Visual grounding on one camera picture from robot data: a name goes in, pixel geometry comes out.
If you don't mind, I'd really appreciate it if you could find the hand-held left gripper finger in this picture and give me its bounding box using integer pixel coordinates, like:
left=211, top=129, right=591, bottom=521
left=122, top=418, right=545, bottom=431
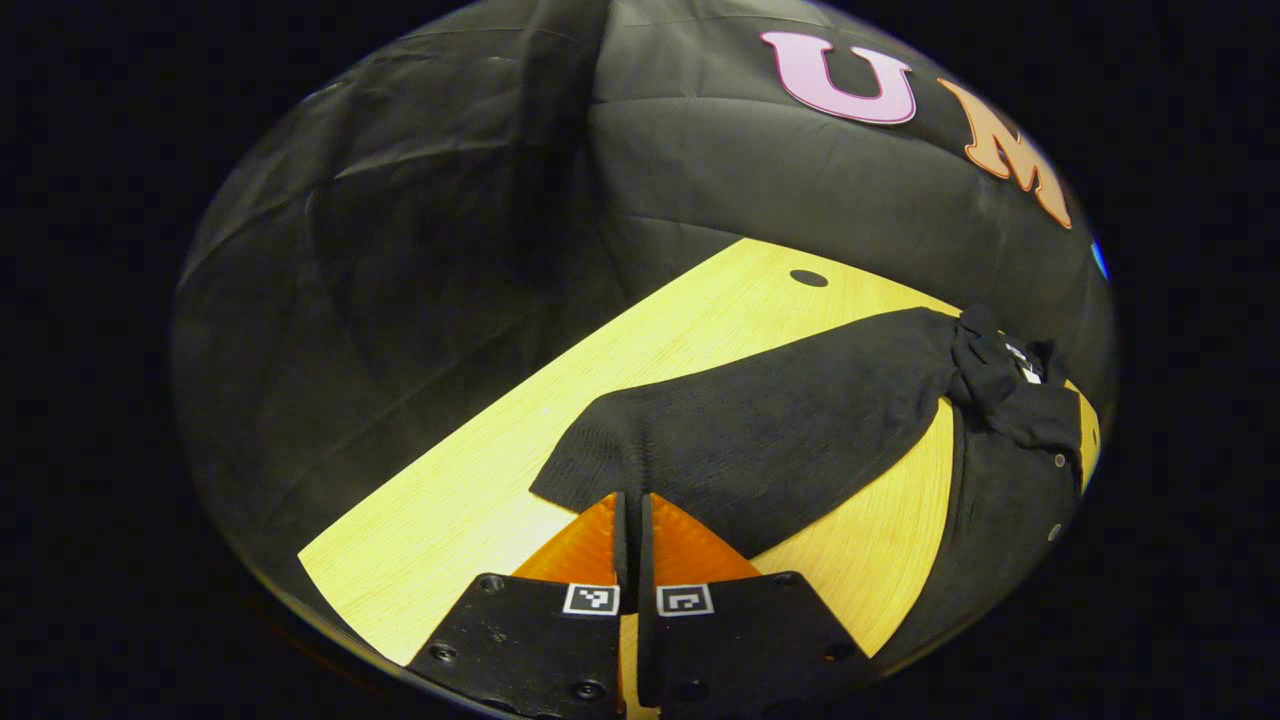
left=408, top=490, right=629, bottom=720
left=638, top=492, right=871, bottom=719

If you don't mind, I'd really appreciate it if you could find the black knit garment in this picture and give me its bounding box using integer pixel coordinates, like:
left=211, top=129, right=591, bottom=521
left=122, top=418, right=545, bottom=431
left=528, top=303, right=1086, bottom=661

